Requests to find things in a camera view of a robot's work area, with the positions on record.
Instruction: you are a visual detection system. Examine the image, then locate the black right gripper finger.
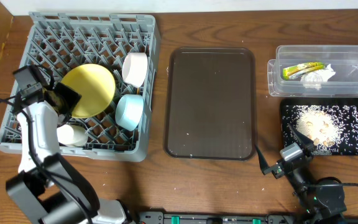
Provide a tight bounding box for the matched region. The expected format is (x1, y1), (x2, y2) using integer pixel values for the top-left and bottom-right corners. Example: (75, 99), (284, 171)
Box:
(255, 145), (270, 175)
(288, 124), (315, 156)

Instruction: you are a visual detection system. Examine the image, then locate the yellow plastic plate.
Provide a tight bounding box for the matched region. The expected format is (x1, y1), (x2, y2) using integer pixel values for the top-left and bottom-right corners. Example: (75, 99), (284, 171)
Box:
(62, 64), (116, 118)

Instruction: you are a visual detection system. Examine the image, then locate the leftover rice pile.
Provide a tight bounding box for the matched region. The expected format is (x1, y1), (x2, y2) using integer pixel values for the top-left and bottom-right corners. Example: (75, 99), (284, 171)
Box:
(282, 105), (358, 156)

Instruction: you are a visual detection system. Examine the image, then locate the pale green plastic cup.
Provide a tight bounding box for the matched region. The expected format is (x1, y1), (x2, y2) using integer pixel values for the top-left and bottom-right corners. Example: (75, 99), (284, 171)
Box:
(57, 124), (88, 147)

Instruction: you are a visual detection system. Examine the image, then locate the light blue plastic bowl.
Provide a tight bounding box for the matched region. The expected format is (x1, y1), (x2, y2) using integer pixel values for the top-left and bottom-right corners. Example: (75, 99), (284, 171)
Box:
(115, 95), (144, 131)

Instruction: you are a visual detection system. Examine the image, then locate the green snack wrapper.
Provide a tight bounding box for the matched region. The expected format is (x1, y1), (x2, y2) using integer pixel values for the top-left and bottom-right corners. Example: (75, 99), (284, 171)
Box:
(282, 62), (326, 80)

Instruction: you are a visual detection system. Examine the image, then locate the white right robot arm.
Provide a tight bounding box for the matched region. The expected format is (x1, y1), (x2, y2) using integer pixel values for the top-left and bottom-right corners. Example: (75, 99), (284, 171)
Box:
(255, 125), (346, 223)

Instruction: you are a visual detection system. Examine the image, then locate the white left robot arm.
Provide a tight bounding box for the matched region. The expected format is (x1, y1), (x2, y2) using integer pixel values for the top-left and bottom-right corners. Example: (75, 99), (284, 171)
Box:
(6, 65), (135, 223)

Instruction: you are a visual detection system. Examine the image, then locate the black food waste tray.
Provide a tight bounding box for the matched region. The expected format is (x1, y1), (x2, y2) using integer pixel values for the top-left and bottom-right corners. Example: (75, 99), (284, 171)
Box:
(280, 98), (358, 156)

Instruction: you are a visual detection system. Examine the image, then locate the crumpled white paper waste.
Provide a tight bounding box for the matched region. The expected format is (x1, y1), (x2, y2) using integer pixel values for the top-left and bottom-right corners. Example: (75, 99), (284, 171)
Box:
(300, 64), (336, 90)

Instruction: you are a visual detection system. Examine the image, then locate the clear plastic waste bin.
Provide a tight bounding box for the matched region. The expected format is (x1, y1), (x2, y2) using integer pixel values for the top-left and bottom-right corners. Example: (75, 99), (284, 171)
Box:
(267, 45), (358, 98)

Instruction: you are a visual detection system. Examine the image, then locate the grey plastic dishwasher rack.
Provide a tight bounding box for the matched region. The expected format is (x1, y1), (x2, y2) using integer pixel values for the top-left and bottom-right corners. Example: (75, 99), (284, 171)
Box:
(0, 11), (162, 162)

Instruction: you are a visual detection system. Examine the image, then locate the dark brown serving tray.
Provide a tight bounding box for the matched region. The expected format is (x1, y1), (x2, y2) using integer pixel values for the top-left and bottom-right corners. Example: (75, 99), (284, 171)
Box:
(163, 47), (257, 161)

